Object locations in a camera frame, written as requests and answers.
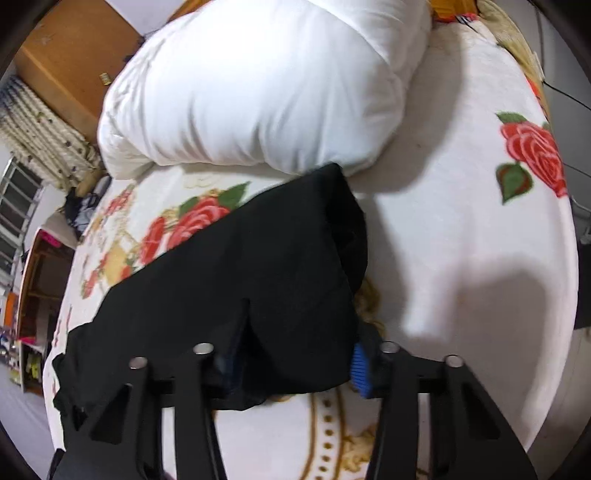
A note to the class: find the wooden headboard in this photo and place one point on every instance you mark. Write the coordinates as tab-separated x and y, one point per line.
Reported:
448	7

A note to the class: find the pile of clothes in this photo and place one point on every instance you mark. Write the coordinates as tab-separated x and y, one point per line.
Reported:
81	212

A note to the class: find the wooden desk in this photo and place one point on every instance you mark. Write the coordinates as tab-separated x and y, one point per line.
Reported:
41	277

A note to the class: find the wooden wardrobe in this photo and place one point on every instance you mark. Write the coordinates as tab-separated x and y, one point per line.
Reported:
69	46

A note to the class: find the rose printed blanket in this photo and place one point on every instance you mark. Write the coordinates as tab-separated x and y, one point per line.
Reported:
461	230

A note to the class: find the heart patterned curtain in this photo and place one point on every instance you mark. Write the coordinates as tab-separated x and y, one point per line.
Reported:
32	129

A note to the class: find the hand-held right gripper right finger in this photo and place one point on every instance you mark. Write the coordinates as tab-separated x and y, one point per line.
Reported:
361	374

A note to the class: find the tan plush toy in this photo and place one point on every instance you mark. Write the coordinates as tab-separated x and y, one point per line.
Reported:
90	182

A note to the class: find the barred window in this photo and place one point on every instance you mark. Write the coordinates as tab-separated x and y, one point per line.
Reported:
18	194

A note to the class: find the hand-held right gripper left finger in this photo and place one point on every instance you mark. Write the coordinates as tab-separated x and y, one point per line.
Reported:
198	378

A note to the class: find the black garment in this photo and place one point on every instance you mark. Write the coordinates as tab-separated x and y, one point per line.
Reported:
258	258

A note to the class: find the white duvet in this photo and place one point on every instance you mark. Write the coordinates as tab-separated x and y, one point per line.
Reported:
258	83

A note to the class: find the switch plate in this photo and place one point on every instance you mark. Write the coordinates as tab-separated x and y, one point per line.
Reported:
105	79

